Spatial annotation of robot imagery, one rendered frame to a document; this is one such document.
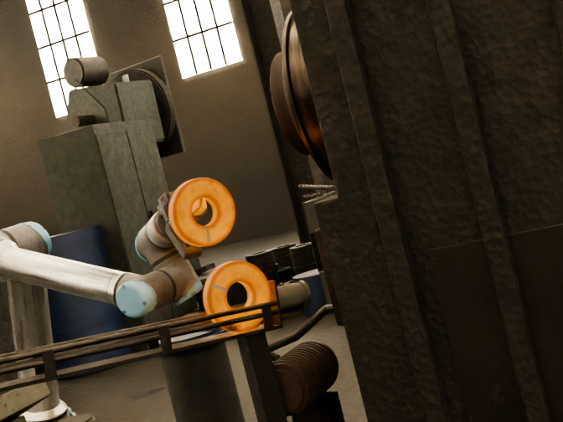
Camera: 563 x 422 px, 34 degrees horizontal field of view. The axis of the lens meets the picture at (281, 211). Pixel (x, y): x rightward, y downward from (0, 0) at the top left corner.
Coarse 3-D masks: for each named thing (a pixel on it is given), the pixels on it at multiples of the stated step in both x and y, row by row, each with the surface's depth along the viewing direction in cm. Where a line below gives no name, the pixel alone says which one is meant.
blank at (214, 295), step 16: (224, 272) 201; (240, 272) 203; (256, 272) 205; (208, 288) 200; (224, 288) 201; (256, 288) 205; (208, 304) 199; (224, 304) 200; (224, 320) 200; (256, 320) 204
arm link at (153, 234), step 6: (156, 216) 226; (150, 222) 226; (150, 228) 226; (156, 228) 225; (150, 234) 227; (156, 234) 225; (156, 240) 226; (162, 240) 225; (168, 240) 225; (162, 246) 228; (168, 246) 228
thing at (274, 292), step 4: (268, 280) 207; (272, 280) 205; (272, 284) 206; (272, 288) 206; (276, 288) 205; (272, 292) 206; (276, 292) 205; (272, 296) 206; (276, 296) 205; (272, 300) 207; (276, 300) 205; (272, 308) 207; (276, 308) 205; (280, 308) 205; (280, 312) 205; (272, 316) 208; (276, 316) 206; (280, 316) 205; (276, 320) 206; (280, 320) 205; (276, 324) 206; (280, 324) 205
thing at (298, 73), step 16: (288, 16) 227; (288, 32) 223; (288, 48) 220; (288, 64) 219; (304, 64) 217; (288, 80) 217; (304, 80) 217; (288, 96) 217; (304, 96) 217; (304, 112) 218; (304, 128) 220; (320, 128) 218; (320, 144) 221; (320, 160) 225
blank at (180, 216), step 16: (176, 192) 206; (192, 192) 207; (208, 192) 209; (224, 192) 211; (176, 208) 204; (224, 208) 210; (176, 224) 204; (192, 224) 206; (208, 224) 210; (224, 224) 210; (192, 240) 206; (208, 240) 208
